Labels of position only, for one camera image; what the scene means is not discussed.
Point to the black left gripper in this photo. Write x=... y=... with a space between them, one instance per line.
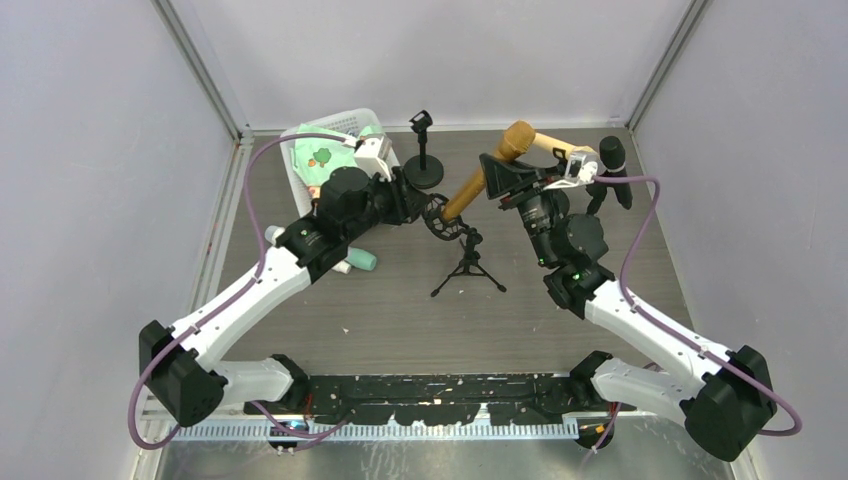
x=411 y=198

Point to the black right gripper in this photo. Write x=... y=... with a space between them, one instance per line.
x=515 y=187

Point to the black microphone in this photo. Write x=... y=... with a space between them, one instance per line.
x=613 y=156

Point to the white microphone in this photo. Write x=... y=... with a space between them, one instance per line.
x=273 y=233

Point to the beige microphone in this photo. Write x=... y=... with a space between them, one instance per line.
x=546 y=143

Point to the black round-base stand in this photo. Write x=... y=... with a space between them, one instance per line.
x=598 y=191
x=423 y=171
x=561 y=154

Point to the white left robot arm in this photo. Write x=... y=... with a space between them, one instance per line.
x=182 y=364

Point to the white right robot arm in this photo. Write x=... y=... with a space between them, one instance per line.
x=718 y=395

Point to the mint green microphone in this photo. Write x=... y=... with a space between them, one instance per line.
x=361 y=259

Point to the white plastic basket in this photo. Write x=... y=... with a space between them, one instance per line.
x=350 y=123

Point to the green cartoon print cloth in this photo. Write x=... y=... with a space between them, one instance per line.
x=313 y=160

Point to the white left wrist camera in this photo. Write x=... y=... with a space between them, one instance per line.
x=371 y=155

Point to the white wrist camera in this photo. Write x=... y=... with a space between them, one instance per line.
x=371 y=155
x=576 y=166

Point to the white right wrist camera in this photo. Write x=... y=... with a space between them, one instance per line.
x=576 y=166

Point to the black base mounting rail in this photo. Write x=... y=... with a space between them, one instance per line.
x=438 y=400

